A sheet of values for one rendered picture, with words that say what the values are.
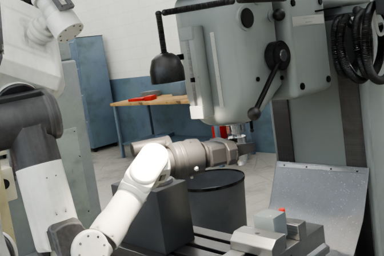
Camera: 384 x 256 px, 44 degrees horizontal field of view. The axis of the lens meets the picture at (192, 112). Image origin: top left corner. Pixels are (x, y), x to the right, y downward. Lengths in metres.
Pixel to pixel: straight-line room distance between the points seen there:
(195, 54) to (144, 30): 6.86
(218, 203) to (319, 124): 1.69
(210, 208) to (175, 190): 1.71
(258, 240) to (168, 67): 0.46
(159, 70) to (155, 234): 0.59
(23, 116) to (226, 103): 0.43
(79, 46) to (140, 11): 1.24
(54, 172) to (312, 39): 0.72
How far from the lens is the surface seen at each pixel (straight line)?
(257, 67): 1.11
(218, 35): 1.07
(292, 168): 1.57
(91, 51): 8.48
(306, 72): 1.24
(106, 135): 8.59
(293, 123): 1.54
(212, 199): 3.08
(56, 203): 0.96
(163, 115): 7.84
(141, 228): 1.46
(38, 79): 1.06
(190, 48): 1.08
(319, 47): 1.30
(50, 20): 1.07
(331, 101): 1.46
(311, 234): 1.26
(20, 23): 1.14
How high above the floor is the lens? 1.49
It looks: 7 degrees down
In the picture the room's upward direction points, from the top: 8 degrees counter-clockwise
